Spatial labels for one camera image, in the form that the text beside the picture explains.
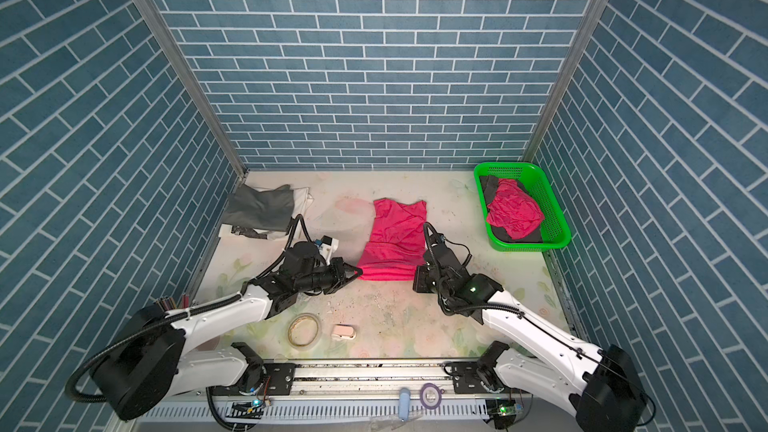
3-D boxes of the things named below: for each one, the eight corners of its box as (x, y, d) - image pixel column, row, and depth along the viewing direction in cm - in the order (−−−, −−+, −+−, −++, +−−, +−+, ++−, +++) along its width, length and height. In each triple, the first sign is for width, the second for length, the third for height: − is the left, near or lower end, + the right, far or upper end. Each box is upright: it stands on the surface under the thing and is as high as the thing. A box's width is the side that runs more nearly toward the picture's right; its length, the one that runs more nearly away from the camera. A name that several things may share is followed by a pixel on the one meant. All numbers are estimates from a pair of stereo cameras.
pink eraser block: (334, 338, 82) (332, 334, 80) (335, 328, 84) (333, 324, 81) (355, 338, 82) (353, 334, 80) (356, 328, 84) (354, 324, 82)
